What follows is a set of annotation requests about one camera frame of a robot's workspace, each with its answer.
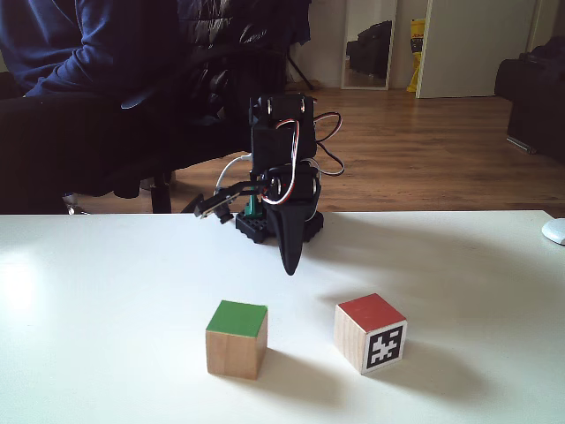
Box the wooden cube with green face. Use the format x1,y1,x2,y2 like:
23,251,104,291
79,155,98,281
205,299,269,381

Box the wooden cube with red face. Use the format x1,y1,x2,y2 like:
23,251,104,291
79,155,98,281
334,292,408,375

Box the green table clamp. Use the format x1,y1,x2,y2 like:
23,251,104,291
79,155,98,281
245,193,265,218

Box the black stand leg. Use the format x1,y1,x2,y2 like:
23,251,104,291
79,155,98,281
286,52,315,92

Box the black office chair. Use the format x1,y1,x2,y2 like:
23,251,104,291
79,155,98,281
115,17,292,216

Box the white-framed standing mirror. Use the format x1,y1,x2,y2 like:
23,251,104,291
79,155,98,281
342,0,398,91

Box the yellow bag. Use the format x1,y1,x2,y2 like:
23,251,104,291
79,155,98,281
405,18,427,93

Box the black padded jacket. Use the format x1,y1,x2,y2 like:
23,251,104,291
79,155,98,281
176,0,313,49

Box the white door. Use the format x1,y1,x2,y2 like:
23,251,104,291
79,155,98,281
414,0,538,99

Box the black sofa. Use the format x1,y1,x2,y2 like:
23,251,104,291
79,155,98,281
493,37,565,167

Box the person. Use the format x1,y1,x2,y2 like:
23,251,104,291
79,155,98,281
0,0,261,216

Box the white computer mouse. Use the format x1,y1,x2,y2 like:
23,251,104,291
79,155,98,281
540,216,565,246

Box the red white servo wires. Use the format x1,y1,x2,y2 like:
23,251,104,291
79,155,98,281
262,113,345,207

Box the white usb cable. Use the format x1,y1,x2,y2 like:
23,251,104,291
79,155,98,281
215,153,253,196

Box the black gripper-mounted camera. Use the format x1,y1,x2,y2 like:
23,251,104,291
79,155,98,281
192,184,234,224

